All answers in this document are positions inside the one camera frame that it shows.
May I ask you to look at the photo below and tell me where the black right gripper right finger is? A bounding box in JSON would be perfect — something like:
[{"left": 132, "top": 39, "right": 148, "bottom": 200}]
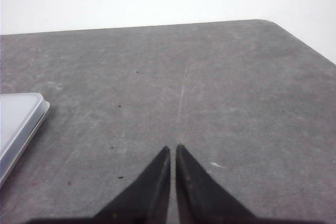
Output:
[{"left": 175, "top": 144, "right": 257, "bottom": 224}]

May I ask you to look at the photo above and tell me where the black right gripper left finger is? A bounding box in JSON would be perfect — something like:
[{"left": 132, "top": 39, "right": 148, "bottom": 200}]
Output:
[{"left": 94, "top": 146, "right": 171, "bottom": 224}]

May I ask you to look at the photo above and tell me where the silver digital kitchen scale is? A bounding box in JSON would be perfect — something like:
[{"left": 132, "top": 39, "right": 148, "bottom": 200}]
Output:
[{"left": 1, "top": 92, "right": 50, "bottom": 185}]

